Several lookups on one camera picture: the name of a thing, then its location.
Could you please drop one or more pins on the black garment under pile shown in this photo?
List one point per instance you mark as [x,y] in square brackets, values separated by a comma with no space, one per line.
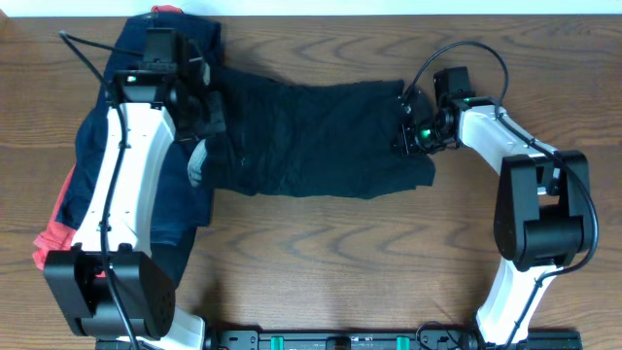
[171,250]

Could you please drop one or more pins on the red shorts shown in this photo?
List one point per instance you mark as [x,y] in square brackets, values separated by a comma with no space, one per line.
[58,235]

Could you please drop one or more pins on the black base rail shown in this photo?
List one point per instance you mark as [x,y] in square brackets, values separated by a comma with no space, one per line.
[369,341]

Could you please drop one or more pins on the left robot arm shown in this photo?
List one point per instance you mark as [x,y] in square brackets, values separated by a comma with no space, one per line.
[106,283]

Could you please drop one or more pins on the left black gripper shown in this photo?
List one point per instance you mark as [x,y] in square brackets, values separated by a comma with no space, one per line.
[218,122]

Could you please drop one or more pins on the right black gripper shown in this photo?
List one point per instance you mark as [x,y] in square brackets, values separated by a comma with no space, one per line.
[406,135]

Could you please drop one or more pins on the black shorts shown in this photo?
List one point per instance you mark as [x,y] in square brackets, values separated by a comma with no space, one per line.
[299,140]

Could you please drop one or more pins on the navy blue shorts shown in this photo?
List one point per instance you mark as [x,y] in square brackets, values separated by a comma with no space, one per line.
[179,207]

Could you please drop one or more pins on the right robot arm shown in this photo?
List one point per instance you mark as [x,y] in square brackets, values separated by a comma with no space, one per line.
[545,222]

